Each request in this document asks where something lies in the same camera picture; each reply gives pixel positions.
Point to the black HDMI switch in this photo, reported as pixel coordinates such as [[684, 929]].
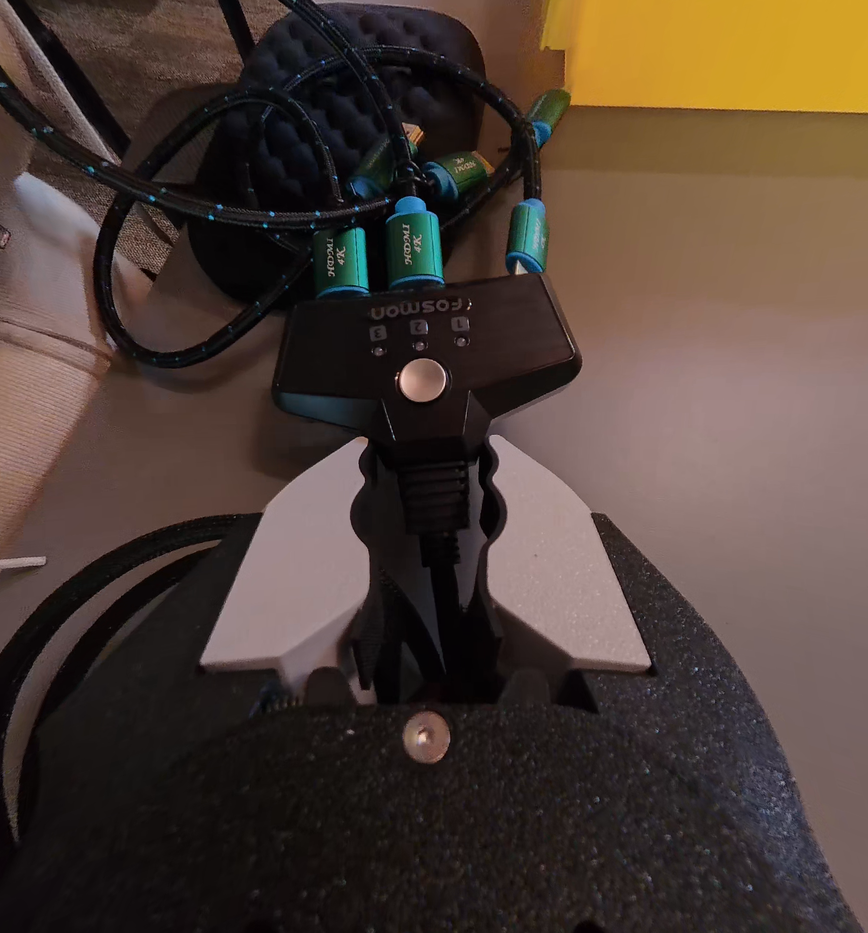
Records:
[[514, 328]]

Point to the black metal frame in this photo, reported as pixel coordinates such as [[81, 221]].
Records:
[[69, 80]]

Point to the green HDMI plug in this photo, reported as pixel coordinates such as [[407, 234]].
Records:
[[528, 240]]

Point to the person's beige clothing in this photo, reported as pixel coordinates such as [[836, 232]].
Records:
[[26, 364]]

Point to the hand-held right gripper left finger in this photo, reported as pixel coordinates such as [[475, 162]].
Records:
[[288, 583]]

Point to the yellow plastic bin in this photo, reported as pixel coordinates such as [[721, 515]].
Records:
[[696, 51]]

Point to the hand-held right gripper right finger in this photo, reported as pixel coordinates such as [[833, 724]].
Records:
[[565, 583]]

